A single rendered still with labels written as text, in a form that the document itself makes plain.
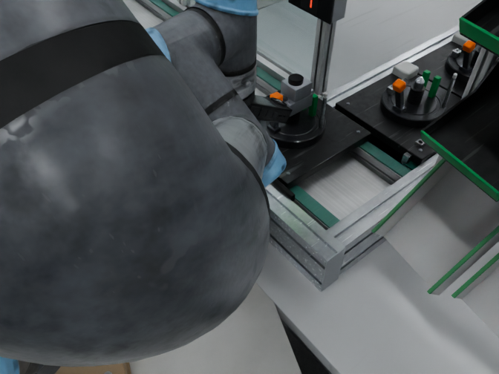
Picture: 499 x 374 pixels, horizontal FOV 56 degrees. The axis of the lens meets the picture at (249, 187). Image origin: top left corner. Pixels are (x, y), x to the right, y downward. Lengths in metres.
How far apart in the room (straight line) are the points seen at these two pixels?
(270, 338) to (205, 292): 0.68
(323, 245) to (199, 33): 0.43
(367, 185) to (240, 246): 0.83
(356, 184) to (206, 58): 0.54
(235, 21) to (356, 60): 0.92
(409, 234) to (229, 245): 0.65
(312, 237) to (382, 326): 0.19
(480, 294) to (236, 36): 0.50
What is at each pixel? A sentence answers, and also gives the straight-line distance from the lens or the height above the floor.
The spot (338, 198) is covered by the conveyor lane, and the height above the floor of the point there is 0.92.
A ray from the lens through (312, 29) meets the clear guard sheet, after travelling 1.10.
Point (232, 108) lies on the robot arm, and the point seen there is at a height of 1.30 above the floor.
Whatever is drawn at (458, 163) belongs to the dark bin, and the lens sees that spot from 0.65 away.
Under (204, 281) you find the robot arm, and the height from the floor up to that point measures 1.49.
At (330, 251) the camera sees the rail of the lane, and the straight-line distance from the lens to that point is 0.82.
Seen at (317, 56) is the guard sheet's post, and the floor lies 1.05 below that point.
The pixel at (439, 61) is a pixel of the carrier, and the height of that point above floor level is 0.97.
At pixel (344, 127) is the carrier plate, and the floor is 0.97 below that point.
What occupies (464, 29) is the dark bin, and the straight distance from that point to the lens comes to 0.59.
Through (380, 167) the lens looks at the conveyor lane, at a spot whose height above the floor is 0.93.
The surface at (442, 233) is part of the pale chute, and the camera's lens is 0.78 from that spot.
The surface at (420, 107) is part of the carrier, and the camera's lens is 1.10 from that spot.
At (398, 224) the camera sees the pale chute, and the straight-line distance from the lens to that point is 0.81.
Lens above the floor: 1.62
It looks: 47 degrees down
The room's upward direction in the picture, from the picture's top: straight up
